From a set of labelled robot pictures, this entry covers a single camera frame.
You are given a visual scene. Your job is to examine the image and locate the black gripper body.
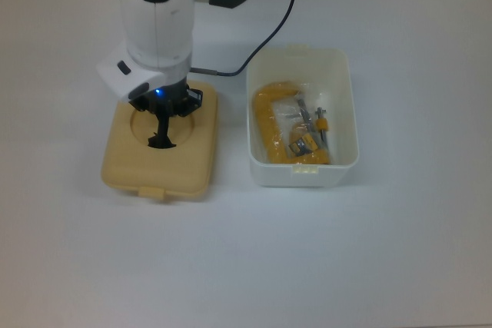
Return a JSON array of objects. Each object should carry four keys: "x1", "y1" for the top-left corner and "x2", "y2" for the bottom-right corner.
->
[{"x1": 141, "y1": 81, "x2": 192, "y2": 118}]

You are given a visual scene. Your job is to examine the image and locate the black folding lid handle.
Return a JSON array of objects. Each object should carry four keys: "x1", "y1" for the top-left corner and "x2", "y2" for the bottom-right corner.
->
[{"x1": 147, "y1": 112, "x2": 178, "y2": 150}]

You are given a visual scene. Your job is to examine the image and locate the beige plastic case lid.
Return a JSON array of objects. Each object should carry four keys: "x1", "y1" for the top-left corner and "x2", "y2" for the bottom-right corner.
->
[{"x1": 100, "y1": 80, "x2": 219, "y2": 204}]

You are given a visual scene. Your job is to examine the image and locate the white plastic tool case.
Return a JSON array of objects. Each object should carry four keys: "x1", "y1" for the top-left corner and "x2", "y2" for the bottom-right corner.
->
[{"x1": 244, "y1": 42, "x2": 360, "y2": 189}]

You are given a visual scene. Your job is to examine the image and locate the yellow C-clamp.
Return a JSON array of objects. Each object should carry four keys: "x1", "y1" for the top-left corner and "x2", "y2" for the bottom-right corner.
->
[{"x1": 251, "y1": 81, "x2": 332, "y2": 166}]

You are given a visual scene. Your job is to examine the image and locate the clear plastic bag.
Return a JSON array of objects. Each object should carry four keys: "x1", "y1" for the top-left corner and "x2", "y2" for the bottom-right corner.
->
[{"x1": 249, "y1": 80, "x2": 339, "y2": 166}]

